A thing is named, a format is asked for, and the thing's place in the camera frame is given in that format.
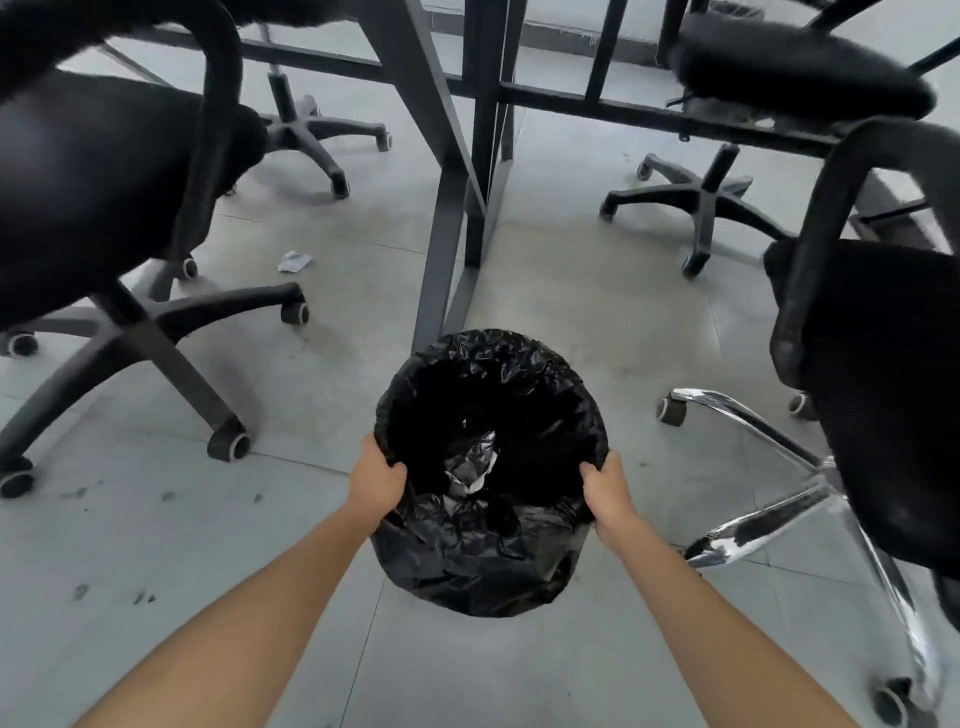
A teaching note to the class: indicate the person's right hand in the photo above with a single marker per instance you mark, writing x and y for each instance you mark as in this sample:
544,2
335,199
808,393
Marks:
611,502

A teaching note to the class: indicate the person's left hand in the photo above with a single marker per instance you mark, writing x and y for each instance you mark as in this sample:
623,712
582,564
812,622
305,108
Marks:
373,484

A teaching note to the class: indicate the person's right thumb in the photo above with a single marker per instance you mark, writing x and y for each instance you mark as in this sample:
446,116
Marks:
589,480

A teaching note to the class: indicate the person's left thumb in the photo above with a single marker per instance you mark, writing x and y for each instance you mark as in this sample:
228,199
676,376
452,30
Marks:
396,480

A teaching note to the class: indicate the black bag-lined trash bin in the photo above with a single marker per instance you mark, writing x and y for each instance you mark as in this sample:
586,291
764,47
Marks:
487,480

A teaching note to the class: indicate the person's right forearm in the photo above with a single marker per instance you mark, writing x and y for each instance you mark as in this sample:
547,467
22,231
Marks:
720,637

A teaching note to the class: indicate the person's left forearm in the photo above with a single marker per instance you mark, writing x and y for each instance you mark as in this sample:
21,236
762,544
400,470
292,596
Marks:
247,615

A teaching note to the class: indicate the crumpled paper trash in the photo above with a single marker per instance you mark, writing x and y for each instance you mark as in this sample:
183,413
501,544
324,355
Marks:
471,471

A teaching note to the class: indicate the crumpled white paper scrap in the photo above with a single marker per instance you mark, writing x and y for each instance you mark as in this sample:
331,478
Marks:
294,261

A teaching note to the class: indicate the chrome-base black office chair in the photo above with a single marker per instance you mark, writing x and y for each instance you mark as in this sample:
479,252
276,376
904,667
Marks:
870,405

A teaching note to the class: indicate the dark metal table frame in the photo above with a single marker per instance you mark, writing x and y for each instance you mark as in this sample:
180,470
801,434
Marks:
465,112

